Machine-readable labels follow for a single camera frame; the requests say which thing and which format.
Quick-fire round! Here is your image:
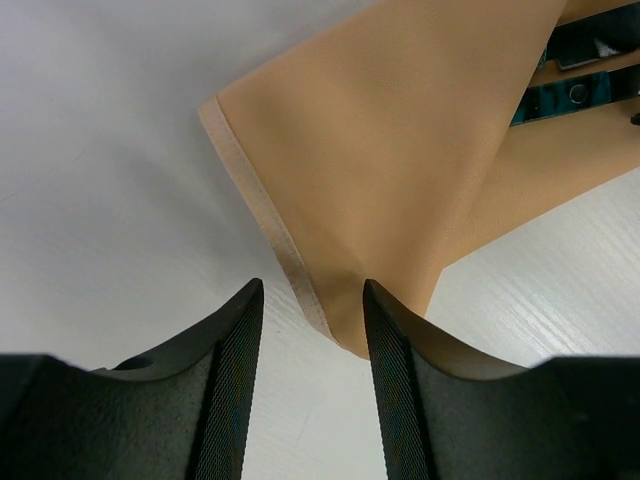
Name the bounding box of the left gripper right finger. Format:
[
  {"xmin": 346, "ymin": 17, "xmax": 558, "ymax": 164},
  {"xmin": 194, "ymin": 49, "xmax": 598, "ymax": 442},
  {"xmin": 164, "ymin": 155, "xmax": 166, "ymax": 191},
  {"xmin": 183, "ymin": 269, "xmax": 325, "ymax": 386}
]
[{"xmin": 363, "ymin": 280, "xmax": 639, "ymax": 479}]

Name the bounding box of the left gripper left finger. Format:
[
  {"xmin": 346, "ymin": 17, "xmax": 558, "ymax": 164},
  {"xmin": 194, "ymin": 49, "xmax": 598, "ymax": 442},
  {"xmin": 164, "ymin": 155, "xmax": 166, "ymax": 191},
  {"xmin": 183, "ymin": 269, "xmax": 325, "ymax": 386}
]
[{"xmin": 1, "ymin": 279, "xmax": 264, "ymax": 479}]

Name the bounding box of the orange cloth napkin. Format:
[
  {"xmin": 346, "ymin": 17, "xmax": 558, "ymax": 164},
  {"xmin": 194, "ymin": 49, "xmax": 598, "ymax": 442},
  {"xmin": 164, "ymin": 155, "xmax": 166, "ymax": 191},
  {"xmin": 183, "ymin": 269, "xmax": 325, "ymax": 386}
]
[{"xmin": 199, "ymin": 1, "xmax": 639, "ymax": 358}]

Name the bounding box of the fork with green handle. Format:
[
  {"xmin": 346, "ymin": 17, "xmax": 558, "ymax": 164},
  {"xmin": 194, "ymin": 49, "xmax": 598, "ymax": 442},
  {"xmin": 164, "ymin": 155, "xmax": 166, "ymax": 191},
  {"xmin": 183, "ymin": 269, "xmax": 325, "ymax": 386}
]
[{"xmin": 511, "ymin": 65, "xmax": 639, "ymax": 126}]

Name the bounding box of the knife with green handle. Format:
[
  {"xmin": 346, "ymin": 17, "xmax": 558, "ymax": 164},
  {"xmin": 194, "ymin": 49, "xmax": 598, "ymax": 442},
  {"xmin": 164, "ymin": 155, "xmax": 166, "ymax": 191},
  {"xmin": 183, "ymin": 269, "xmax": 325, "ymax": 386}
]
[{"xmin": 537, "ymin": 1, "xmax": 639, "ymax": 71}]

